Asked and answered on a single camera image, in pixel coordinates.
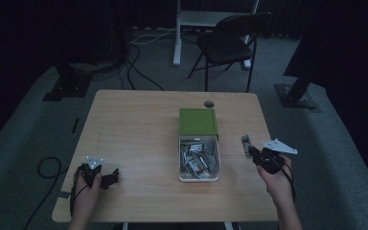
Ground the black stand base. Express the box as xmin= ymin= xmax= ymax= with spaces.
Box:
xmin=274 ymin=74 xmax=319 ymax=111
xmin=42 ymin=61 xmax=94 ymax=103

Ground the black folding chair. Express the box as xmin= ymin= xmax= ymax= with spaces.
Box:
xmin=186 ymin=11 xmax=274 ymax=94

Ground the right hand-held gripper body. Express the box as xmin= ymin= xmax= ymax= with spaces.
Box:
xmin=252 ymin=138 xmax=299 ymax=175

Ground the pile of small packets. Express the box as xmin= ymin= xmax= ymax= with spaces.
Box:
xmin=180 ymin=137 xmax=219 ymax=179

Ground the white drawer tray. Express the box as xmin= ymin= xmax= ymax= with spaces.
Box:
xmin=178 ymin=133 xmax=221 ymax=183

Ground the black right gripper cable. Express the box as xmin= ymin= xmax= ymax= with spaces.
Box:
xmin=276 ymin=156 xmax=298 ymax=202

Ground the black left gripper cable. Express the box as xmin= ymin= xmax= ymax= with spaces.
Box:
xmin=23 ymin=156 xmax=88 ymax=230

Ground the person's left hand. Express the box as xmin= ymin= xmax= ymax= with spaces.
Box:
xmin=72 ymin=172 xmax=104 ymax=213

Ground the small grey sachet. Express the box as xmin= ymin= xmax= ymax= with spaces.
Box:
xmin=241 ymin=133 xmax=254 ymax=156

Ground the white desk frame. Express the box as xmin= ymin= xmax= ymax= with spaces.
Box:
xmin=172 ymin=0 xmax=261 ymax=70

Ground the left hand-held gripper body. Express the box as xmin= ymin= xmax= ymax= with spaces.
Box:
xmin=76 ymin=155 xmax=109 ymax=190

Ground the black floor cable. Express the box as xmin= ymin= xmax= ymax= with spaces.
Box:
xmin=125 ymin=43 xmax=165 ymax=92

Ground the person's right hand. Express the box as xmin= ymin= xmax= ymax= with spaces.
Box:
xmin=256 ymin=154 xmax=294 ymax=206

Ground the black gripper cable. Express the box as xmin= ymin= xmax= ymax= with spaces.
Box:
xmin=276 ymin=156 xmax=298 ymax=202
xmin=23 ymin=156 xmax=88 ymax=230

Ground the white floor cable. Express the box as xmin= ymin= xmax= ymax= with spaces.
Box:
xmin=129 ymin=27 xmax=177 ymax=46

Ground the green box sleeve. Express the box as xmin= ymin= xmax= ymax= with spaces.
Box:
xmin=178 ymin=107 xmax=219 ymax=136

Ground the small black stick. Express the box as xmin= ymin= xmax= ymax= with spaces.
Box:
xmin=71 ymin=117 xmax=81 ymax=134

